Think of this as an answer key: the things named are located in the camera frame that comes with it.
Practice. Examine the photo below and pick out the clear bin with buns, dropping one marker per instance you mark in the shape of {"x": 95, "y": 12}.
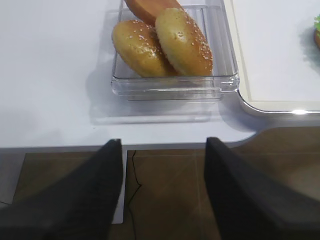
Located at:
{"x": 211, "y": 17}

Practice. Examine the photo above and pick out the white paper tray liner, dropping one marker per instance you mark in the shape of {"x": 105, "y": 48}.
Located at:
{"x": 275, "y": 50}

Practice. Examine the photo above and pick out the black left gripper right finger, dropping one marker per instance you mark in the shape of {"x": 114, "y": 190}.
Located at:
{"x": 249, "y": 205}

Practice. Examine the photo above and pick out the plain brown bun bottom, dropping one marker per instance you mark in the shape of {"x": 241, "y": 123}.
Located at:
{"x": 148, "y": 10}

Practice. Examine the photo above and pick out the left sesame bun top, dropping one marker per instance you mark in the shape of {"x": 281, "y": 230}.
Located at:
{"x": 138, "y": 45}

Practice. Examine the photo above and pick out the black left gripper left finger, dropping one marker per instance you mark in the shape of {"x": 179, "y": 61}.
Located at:
{"x": 80, "y": 206}

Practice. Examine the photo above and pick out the sesame bun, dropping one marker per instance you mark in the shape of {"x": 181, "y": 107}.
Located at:
{"x": 138, "y": 45}
{"x": 183, "y": 43}

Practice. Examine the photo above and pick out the white metal serving tray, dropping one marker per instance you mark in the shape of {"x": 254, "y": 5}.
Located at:
{"x": 272, "y": 75}

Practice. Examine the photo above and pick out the green lettuce leaf on tray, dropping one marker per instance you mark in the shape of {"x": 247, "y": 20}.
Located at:
{"x": 317, "y": 23}

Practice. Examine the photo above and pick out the right sesame bun top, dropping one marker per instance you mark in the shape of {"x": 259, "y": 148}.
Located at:
{"x": 183, "y": 43}

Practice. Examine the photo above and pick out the bun bottom under lettuce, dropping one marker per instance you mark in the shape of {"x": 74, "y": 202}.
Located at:
{"x": 316, "y": 38}

